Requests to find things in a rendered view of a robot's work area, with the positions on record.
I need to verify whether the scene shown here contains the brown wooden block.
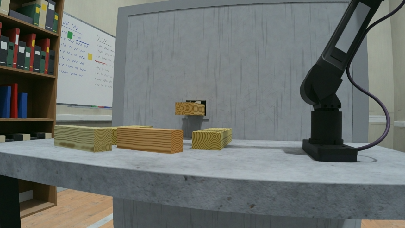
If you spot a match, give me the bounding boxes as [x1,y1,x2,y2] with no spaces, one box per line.
[117,127,183,154]

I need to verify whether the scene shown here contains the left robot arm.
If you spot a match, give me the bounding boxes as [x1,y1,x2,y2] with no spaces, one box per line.
[300,0,384,155]

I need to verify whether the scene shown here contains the light wood block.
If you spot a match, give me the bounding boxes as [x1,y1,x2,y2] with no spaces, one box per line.
[106,125,153,145]
[192,128,232,150]

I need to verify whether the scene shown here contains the grey panel wall with small slot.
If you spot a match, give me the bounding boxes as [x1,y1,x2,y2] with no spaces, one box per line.
[112,0,369,228]

